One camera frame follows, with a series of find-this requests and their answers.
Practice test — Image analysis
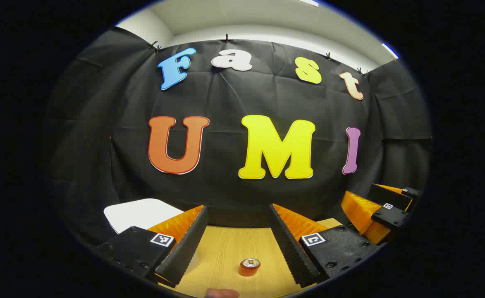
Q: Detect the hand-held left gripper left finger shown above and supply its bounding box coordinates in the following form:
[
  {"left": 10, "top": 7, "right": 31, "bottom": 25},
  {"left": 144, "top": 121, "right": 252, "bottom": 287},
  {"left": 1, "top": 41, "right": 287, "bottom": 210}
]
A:
[{"left": 98, "top": 205, "right": 209, "bottom": 288}]

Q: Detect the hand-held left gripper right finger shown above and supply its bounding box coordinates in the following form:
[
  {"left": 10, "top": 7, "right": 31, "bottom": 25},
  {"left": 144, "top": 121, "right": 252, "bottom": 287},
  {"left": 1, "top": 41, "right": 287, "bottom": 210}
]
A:
[{"left": 268, "top": 204, "right": 381, "bottom": 288}]

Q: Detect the red pop can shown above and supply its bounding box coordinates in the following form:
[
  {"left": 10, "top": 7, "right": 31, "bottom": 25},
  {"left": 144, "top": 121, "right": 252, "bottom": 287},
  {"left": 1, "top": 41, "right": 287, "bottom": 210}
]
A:
[{"left": 238, "top": 258, "right": 261, "bottom": 277}]

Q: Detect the white desktop garbage bin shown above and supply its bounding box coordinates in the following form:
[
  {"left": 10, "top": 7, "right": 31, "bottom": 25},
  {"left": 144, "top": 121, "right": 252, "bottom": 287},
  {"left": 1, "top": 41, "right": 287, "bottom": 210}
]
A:
[{"left": 104, "top": 199, "right": 185, "bottom": 235}]

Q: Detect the wooden desktop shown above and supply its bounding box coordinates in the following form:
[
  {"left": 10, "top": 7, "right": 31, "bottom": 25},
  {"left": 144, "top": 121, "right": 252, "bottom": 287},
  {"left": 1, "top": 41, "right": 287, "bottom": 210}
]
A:
[{"left": 160, "top": 217, "right": 344, "bottom": 298}]

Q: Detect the black backdrop cloth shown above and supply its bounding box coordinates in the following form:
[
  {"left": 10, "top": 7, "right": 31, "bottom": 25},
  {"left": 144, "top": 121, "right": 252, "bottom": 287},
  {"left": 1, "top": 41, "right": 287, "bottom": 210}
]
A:
[{"left": 46, "top": 27, "right": 433, "bottom": 249}]

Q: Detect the row of black cloth clips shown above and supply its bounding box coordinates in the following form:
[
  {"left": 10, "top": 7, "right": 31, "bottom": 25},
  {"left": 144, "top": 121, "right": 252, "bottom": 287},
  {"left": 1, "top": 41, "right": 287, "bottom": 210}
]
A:
[{"left": 149, "top": 34, "right": 369, "bottom": 77}]

